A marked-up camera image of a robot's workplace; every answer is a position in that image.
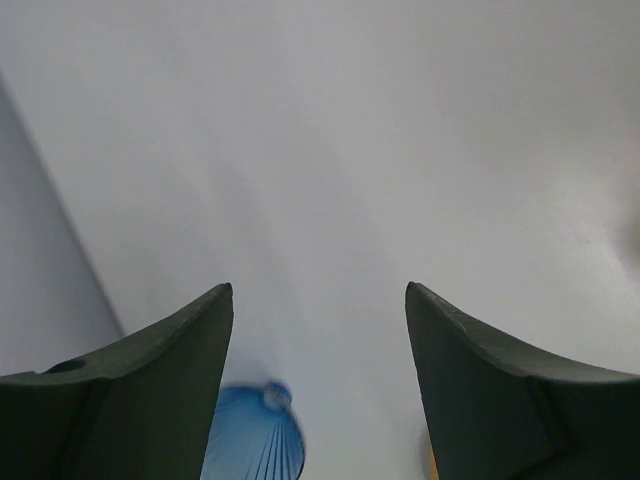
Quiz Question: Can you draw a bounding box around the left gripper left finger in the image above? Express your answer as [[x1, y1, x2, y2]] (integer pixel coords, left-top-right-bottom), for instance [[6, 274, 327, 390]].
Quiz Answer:
[[1, 283, 233, 479]]

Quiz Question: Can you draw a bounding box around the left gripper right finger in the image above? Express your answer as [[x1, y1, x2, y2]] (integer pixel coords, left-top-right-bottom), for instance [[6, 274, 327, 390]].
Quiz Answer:
[[405, 283, 639, 479]]

